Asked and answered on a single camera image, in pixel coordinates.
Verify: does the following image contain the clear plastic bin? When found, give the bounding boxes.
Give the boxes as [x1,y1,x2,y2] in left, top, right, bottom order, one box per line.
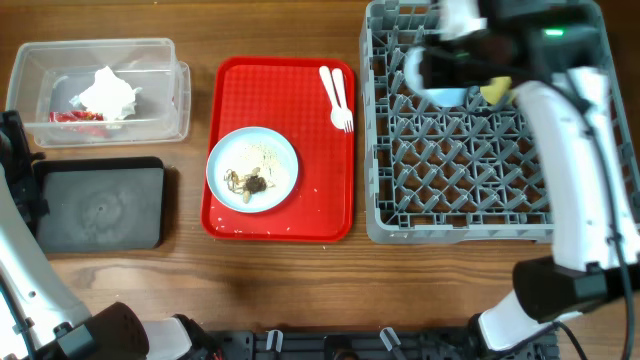
[6,38,191,148]

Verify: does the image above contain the red plastic tray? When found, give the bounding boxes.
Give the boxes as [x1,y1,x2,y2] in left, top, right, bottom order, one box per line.
[200,57,355,243]

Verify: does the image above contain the yellow plastic cup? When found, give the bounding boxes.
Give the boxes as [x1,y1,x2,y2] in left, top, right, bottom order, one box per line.
[480,76,514,105]

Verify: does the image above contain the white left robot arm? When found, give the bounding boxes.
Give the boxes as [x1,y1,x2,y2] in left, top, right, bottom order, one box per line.
[1,111,222,359]

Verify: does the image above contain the black tray bin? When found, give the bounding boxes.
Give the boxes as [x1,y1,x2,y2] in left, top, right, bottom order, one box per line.
[33,156,165,253]

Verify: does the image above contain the light blue plate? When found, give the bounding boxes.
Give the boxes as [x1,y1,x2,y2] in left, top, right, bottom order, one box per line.
[205,126,299,214]

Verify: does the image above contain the grey dishwasher rack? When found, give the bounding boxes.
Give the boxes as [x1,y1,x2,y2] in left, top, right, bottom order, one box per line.
[360,1,639,244]

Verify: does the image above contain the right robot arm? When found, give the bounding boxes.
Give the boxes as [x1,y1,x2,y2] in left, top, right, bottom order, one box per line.
[404,1,639,358]

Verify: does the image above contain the red snack wrapper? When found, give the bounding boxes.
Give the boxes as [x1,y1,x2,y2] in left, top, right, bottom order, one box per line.
[49,110,109,138]

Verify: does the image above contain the white plastic fork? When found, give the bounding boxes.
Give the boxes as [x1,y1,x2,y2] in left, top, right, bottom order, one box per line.
[331,68,354,133]

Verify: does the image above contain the white plastic spoon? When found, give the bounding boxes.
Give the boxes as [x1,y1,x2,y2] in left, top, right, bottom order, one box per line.
[319,66,345,130]

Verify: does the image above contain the white napkin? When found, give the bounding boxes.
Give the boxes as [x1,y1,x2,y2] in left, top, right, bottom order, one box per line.
[69,66,142,122]

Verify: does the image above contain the light blue bowl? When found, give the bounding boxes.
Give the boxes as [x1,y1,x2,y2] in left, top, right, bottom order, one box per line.
[403,47,467,107]

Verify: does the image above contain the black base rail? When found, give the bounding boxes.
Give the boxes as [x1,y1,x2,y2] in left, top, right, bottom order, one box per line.
[199,325,560,360]

